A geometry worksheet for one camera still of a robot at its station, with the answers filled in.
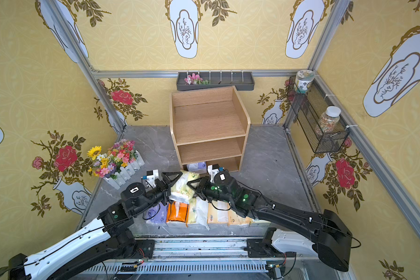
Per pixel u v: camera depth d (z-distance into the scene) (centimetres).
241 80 92
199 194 63
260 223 78
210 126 78
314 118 73
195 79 88
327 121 66
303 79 85
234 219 78
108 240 53
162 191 62
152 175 69
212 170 70
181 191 65
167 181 61
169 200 68
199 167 92
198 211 78
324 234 40
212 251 73
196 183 69
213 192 62
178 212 77
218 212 79
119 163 86
